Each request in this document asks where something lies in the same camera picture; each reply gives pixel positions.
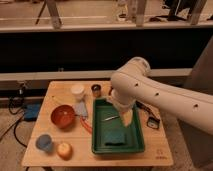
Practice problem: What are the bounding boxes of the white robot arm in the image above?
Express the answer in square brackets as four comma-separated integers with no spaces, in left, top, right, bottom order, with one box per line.
[110,57,213,135]

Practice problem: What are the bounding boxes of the red bowl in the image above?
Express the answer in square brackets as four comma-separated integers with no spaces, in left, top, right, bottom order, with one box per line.
[51,105,75,129]

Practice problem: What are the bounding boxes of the silver fork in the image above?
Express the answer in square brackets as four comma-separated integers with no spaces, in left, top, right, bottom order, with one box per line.
[102,116,119,122]

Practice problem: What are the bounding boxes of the green plastic tray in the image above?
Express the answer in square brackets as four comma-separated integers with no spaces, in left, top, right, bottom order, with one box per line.
[92,98,145,154]

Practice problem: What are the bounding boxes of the small dark can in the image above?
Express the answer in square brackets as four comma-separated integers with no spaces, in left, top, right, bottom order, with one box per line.
[91,84,101,98]

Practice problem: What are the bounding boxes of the white cup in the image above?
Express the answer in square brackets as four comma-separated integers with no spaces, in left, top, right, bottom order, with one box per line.
[71,84,85,101]

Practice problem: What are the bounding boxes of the wooden table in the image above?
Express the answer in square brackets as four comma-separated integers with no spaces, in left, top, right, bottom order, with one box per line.
[22,81,173,167]

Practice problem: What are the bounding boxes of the apple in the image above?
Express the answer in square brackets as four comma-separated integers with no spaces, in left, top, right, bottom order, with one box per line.
[56,142,72,160]

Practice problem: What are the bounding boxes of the blue cup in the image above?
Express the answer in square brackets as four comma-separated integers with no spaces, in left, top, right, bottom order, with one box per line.
[36,134,53,153]

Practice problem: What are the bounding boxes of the blue power box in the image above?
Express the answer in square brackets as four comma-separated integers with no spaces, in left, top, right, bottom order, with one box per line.
[24,103,41,121]

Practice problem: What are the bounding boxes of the black handled brush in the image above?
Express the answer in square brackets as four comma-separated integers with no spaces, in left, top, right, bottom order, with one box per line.
[136,102,160,130]

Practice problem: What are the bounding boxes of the black cables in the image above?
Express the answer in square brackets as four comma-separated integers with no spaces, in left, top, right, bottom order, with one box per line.
[0,81,28,148]

